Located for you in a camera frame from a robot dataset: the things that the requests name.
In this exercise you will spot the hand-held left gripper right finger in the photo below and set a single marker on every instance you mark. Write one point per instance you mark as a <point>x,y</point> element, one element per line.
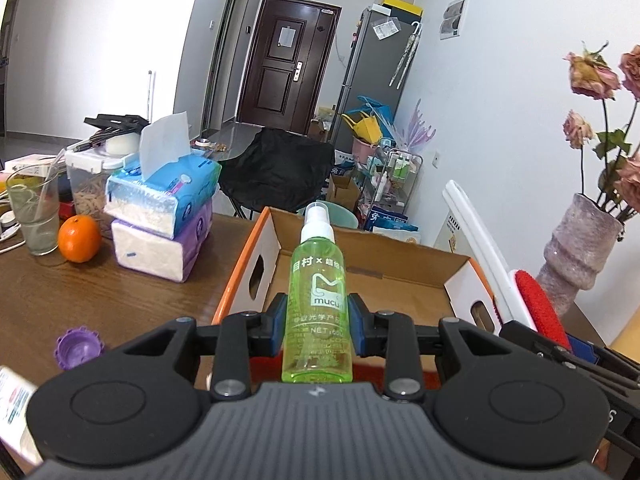
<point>356,322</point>

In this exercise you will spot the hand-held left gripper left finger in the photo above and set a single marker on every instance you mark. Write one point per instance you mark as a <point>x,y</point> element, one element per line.
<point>279,321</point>

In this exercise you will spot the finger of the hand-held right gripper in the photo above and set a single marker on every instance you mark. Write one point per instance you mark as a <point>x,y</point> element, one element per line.
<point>582,349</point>

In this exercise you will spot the green spray bottle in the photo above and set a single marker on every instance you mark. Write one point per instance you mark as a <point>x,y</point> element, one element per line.
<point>316,305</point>

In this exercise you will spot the orange and white cardboard box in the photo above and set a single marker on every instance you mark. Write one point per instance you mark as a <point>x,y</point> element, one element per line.
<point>385,262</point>

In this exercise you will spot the white lint brush red pad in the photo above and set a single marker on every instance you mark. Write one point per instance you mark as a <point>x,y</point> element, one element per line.
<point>480,240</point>

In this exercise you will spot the purple ridged bottle cap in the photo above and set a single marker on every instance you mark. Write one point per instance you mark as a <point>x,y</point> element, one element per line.
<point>77,349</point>

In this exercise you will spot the grey textured vase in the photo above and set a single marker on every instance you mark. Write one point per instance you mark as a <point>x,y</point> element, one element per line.
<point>580,255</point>

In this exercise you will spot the blue and white package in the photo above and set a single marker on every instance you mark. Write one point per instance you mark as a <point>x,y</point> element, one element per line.
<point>387,219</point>

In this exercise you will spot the teal plastic bucket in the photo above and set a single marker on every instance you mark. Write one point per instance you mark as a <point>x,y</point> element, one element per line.
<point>342,215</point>

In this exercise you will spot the brown cardboard box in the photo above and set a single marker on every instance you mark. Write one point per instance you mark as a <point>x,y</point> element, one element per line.
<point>342,190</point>

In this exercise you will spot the purple tissue pack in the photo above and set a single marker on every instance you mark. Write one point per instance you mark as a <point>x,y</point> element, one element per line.
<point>150,255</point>

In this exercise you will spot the black folding chair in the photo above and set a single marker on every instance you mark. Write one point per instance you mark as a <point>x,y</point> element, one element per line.
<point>275,170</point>

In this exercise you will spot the blue tissue pack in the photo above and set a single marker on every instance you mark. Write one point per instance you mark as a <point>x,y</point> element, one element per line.
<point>160,195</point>

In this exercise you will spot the pink plastic bucket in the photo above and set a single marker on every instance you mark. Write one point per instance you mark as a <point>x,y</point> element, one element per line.
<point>364,149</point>

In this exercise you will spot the yellow plastic bag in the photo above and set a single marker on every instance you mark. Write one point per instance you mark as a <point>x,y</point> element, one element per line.
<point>367,127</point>

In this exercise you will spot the purple plastic hangers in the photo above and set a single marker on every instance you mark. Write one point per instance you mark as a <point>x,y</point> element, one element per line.
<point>417,127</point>

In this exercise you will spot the orange fruit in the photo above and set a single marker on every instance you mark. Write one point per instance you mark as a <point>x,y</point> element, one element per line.
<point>79,239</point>

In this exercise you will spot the clear food container white lid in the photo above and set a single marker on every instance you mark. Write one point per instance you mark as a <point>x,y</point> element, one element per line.
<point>87,190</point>

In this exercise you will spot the white round tub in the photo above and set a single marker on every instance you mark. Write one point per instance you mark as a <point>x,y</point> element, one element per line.
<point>122,144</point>

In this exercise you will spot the red small object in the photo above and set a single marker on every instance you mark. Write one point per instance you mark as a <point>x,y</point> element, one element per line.
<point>66,209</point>

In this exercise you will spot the dark brown door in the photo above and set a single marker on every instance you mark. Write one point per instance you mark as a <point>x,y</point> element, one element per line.
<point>285,80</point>

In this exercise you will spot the grey refrigerator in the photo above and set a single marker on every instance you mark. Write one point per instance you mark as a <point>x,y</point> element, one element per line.
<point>370,70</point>

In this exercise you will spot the clear drinking glass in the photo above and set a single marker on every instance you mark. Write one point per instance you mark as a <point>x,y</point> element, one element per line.
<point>35,230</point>

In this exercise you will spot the white thin rod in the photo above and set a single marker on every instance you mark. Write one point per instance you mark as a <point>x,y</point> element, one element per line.
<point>150,92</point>

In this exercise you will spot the clear drinking straw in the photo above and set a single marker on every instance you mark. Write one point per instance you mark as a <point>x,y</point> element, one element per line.
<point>50,185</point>

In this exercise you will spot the white folded umbrella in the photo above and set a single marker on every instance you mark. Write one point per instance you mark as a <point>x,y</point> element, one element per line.
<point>405,55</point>

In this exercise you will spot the dried pink roses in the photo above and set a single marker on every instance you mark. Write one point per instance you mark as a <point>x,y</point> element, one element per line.
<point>592,75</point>

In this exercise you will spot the white flat box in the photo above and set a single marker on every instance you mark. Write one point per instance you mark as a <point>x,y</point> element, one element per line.
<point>30,162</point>

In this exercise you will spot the yellow and blue box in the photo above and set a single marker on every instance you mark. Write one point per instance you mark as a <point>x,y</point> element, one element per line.
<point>402,5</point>

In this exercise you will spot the white wall panel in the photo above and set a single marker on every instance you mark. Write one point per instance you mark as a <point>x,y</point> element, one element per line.
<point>454,17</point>

